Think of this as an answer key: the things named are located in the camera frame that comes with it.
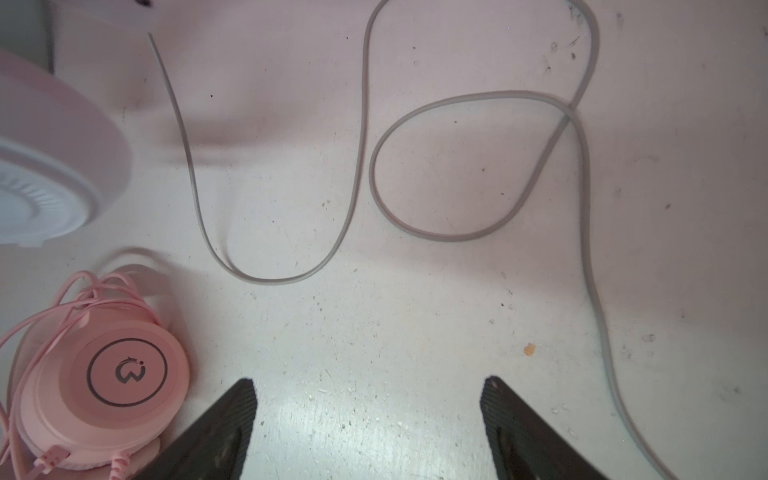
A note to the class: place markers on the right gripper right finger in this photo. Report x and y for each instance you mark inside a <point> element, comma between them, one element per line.
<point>522,444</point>

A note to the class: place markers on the pink cat-ear headphones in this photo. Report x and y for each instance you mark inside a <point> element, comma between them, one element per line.
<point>105,379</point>

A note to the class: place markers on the white headphones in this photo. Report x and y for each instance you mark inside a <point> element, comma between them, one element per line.
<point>63,160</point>

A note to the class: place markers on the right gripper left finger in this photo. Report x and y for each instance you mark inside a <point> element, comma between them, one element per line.
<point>215,446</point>

